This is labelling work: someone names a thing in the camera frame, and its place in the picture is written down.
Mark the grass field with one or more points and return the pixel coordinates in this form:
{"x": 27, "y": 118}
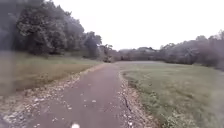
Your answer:
{"x": 176, "y": 90}

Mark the row of distant trees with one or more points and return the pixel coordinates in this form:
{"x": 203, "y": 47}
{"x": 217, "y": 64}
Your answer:
{"x": 186, "y": 51}

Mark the grass verge with dry leaves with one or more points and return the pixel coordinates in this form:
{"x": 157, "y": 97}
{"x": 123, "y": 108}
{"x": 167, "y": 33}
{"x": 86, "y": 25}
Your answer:
{"x": 36, "y": 71}

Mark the grey asphalt path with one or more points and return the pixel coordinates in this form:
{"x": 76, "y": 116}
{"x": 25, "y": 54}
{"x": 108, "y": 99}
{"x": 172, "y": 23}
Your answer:
{"x": 95, "y": 96}

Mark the robot's own part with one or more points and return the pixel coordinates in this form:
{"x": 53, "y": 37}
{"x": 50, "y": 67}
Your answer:
{"x": 75, "y": 126}

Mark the wood of dark trees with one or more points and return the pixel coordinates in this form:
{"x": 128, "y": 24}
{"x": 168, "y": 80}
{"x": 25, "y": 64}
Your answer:
{"x": 43, "y": 31}

